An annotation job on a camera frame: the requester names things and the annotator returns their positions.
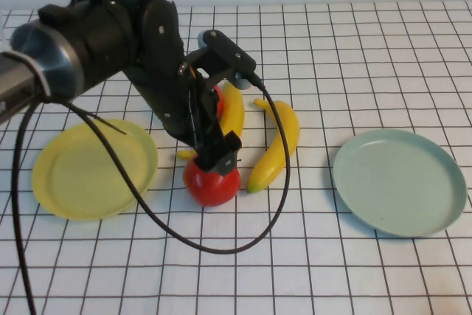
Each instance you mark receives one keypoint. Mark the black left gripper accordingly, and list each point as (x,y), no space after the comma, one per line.
(204,116)

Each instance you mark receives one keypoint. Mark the red apple with stem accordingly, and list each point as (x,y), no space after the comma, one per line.
(212,189)

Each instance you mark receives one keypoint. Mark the yellow banana with green tip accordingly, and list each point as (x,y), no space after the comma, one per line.
(269,167)

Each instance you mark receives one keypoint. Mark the red apple without stem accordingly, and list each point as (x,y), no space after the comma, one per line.
(220,103)

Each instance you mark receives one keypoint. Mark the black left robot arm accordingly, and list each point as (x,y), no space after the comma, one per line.
(103,34)

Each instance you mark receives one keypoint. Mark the yellow round plate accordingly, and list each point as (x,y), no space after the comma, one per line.
(85,182)

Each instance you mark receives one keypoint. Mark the pale blue-green round plate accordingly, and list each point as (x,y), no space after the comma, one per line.
(398,186)

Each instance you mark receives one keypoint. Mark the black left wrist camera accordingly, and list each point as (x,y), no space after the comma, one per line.
(228,49)

